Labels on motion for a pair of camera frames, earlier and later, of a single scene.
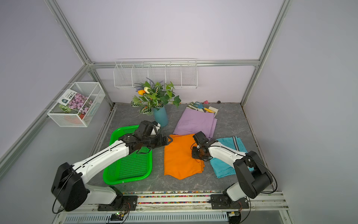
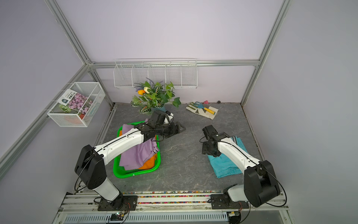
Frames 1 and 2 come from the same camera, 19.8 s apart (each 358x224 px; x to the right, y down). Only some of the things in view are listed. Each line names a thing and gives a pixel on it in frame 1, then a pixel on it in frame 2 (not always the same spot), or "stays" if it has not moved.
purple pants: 193,121 to 137,157
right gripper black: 193,154 to 204,149
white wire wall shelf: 182,73 stays
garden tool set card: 198,107 stays
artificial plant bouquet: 153,95 stays
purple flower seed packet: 79,102 stays
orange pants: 178,162 to 150,162
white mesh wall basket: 79,104 stays
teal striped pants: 222,169 stays
